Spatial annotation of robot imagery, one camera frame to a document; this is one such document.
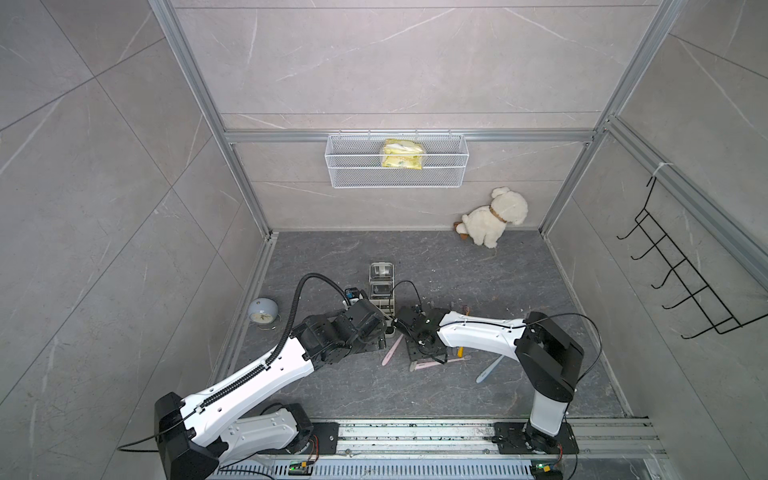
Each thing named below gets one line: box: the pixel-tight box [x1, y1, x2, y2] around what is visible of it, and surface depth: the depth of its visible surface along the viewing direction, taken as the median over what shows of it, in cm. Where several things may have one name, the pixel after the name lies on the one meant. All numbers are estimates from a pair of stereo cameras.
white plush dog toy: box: [454, 187, 528, 249], surface depth 110 cm
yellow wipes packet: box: [382, 138, 424, 170], surface depth 89 cm
